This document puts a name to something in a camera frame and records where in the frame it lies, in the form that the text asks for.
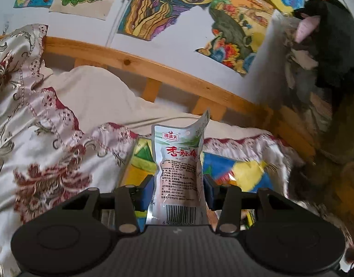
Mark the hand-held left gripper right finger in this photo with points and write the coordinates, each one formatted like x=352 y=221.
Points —
x=209 y=194

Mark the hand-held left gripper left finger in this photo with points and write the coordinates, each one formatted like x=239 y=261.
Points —
x=146 y=192

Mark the white pink snack packet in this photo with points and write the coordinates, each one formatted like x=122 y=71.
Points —
x=177 y=173

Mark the grey fur piece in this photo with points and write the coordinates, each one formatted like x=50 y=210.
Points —
x=306 y=179

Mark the floral satin blanket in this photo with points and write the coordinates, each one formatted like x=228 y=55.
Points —
x=50 y=150

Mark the white pillow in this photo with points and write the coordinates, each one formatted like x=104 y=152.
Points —
x=102 y=92

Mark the wooden bed headboard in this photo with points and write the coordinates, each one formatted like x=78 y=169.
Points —
x=165 y=72

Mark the clear plastic bag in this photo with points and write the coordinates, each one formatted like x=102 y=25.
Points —
x=283 y=63

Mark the black plush toy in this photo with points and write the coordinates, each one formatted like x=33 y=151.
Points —
x=335 y=49

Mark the flower fish wall drawing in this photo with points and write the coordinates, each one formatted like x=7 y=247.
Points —
x=237 y=28

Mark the swirly blue wall drawing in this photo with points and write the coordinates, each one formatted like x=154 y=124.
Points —
x=165 y=5

